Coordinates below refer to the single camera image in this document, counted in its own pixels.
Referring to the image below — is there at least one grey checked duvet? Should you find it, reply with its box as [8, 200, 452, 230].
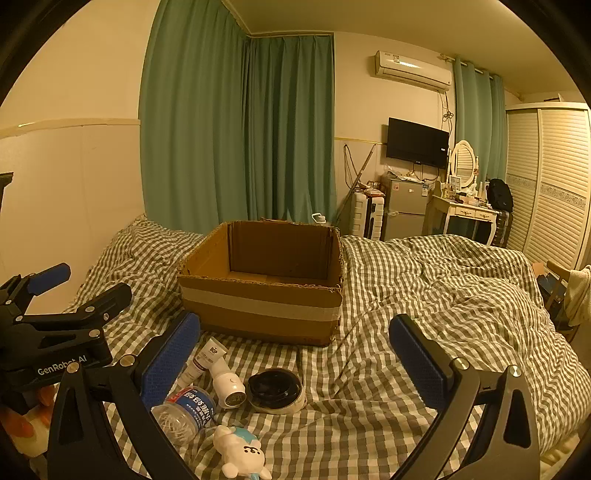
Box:
[62, 215, 580, 480]

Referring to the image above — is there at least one clear plastic bottle blue label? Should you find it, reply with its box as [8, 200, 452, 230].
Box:
[151, 385, 218, 446]

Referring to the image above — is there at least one long broom stick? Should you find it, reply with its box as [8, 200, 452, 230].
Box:
[335, 145, 377, 227]

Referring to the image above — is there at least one white ribbed suitcase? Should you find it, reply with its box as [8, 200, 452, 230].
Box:
[352, 191, 386, 239]

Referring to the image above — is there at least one white air conditioner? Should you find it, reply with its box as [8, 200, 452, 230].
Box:
[373, 50, 452, 92]

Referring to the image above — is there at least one person's left hand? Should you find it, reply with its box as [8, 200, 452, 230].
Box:
[0, 385, 56, 457]

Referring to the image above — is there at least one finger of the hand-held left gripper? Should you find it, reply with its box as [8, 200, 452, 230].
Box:
[0, 262, 71, 324]
[14, 282, 133, 352]

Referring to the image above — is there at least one white oval mirror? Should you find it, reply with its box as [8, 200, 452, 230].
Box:
[449, 140, 478, 188]

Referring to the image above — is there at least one narrow green curtain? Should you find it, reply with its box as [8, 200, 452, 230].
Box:
[452, 58, 508, 185]

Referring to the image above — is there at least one white handheld device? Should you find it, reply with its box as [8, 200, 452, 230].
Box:
[210, 357, 246, 409]

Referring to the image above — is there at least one dark suitcase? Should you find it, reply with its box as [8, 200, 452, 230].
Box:
[492, 210, 513, 247]

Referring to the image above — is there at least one black backpack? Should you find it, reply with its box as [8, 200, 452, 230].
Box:
[487, 178, 515, 213]

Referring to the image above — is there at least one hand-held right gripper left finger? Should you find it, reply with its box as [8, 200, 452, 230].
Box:
[46, 310, 202, 480]

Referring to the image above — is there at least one white towel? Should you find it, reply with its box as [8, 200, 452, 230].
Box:
[561, 266, 591, 326]

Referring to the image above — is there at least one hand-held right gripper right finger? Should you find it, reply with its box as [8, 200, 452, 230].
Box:
[389, 314, 541, 480]

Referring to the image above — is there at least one white louvred wardrobe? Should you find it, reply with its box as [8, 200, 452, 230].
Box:
[503, 102, 591, 274]

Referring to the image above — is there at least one white and blue plush toy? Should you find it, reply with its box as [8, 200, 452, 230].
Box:
[212, 425, 273, 480]

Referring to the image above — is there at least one black and white round container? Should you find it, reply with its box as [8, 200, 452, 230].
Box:
[245, 368, 307, 414]

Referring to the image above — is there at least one wide green curtain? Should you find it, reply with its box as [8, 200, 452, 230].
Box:
[139, 0, 337, 232]

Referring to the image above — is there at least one white cream tube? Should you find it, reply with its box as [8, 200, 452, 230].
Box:
[178, 337, 227, 391]

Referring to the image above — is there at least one white dressing table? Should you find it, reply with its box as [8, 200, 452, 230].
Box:
[424, 190, 502, 247]

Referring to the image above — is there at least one black wall television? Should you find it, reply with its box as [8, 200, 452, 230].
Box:
[386, 117, 450, 169]

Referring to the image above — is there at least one wooden chair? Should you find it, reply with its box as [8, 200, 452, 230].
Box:
[538, 261, 583, 343]

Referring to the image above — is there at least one brown cardboard box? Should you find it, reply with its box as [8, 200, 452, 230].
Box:
[178, 220, 345, 347]

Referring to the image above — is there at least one silver small fridge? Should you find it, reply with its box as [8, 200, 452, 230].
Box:
[381, 175, 430, 241]

